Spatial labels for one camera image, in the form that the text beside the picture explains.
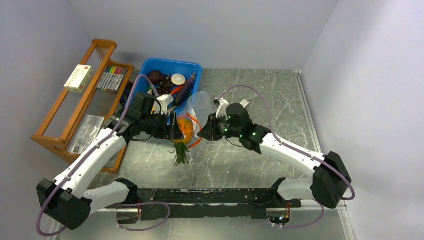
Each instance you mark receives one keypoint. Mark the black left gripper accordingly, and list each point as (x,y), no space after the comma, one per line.
(171,131)

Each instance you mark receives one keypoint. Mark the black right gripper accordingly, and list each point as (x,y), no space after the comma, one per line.
(209,131)

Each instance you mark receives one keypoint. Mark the orange toy pineapple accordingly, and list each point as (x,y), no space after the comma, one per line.
(181,145)

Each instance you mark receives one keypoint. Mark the clear zip top bag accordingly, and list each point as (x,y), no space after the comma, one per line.
(197,110)

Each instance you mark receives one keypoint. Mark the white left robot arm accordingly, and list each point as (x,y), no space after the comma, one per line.
(67,198)

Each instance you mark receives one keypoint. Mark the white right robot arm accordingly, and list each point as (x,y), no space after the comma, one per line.
(327,178)

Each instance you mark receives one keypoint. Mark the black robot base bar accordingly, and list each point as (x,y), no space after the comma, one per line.
(179,203)

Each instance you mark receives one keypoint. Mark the purple toy eggplant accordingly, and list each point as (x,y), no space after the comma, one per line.
(184,91)

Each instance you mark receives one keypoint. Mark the orange toy carrot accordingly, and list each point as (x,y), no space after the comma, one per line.
(176,90)

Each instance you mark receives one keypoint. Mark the white stapler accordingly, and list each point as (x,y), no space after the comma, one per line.
(244,103)

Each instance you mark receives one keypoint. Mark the dark toy grape bunch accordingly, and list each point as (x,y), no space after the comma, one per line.
(165,87)

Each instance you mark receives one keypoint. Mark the dark red toy fruit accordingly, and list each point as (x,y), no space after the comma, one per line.
(155,76)

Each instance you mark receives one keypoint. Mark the blue plastic bin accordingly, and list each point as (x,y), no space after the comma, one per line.
(170,67)

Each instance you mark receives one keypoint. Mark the coloured marker set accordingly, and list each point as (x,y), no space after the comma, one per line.
(111,79)

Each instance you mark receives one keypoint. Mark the clear packaged item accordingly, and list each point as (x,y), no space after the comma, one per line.
(86,134)

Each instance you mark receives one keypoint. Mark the wooden shelf rack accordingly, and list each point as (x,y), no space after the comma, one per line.
(60,126)

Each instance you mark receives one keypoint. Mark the white cardboard box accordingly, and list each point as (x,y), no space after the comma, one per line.
(79,79)

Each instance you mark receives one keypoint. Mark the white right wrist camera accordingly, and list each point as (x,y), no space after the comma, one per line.
(222,105)

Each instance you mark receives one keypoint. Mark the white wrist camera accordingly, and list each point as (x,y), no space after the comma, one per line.
(222,105)
(162,104)

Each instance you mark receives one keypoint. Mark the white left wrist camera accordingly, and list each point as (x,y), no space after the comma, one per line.
(162,104)

